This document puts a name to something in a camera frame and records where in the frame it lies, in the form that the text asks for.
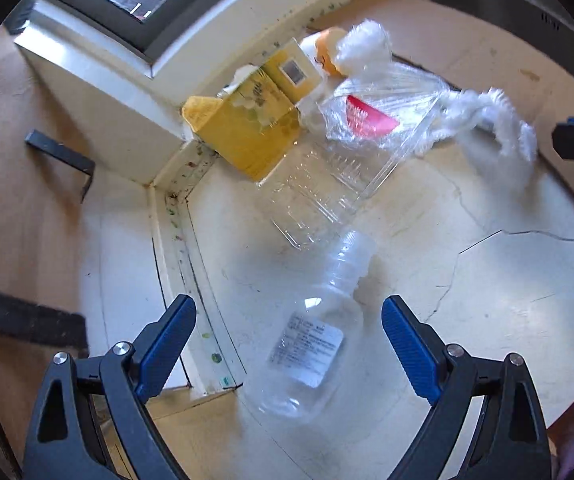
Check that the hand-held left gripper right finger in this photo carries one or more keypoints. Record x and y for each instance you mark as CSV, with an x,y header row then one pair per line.
x,y
409,345

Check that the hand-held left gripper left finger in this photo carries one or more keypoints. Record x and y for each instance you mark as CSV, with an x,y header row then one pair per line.
x,y
167,345

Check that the clear plastic bag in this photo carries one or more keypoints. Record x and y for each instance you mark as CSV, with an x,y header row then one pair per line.
x,y
497,120
364,45

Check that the clear plastic bottle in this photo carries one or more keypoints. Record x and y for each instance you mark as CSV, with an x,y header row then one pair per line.
x,y
307,345

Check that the brown cardboard sheet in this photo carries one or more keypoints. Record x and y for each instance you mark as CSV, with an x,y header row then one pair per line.
x,y
492,45

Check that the clear plastic clamshell container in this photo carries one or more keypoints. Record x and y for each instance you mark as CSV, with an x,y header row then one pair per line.
x,y
317,195

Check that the red label wrapper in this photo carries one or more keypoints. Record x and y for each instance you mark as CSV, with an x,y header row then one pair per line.
x,y
369,117

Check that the yellow carton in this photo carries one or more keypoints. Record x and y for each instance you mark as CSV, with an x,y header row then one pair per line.
x,y
247,135

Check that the orange and white cup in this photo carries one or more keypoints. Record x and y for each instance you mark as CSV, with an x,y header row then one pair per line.
x,y
324,47

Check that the crumpled white paper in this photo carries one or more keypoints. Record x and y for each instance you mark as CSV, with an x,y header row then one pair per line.
x,y
244,74

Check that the dark framed window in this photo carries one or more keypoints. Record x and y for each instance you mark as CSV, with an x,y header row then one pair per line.
x,y
117,25

